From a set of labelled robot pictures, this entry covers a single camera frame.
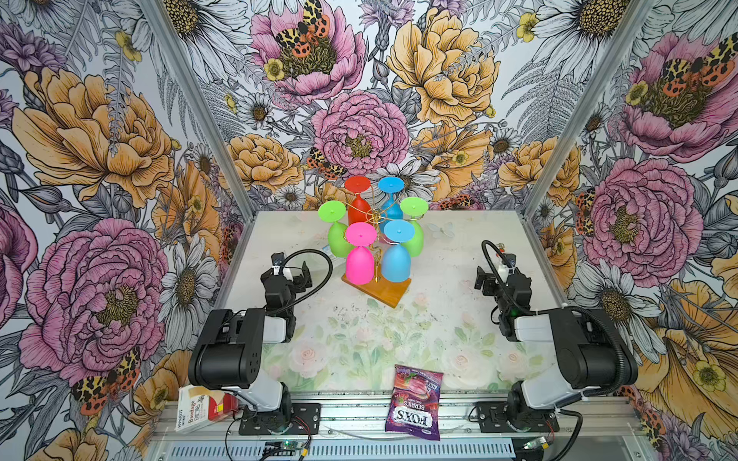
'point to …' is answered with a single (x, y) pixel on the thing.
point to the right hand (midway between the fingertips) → (491, 272)
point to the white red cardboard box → (196, 407)
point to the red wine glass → (358, 210)
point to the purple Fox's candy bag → (414, 402)
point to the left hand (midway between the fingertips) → (291, 271)
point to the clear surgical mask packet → (321, 262)
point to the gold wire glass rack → (381, 290)
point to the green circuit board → (281, 448)
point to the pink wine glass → (359, 268)
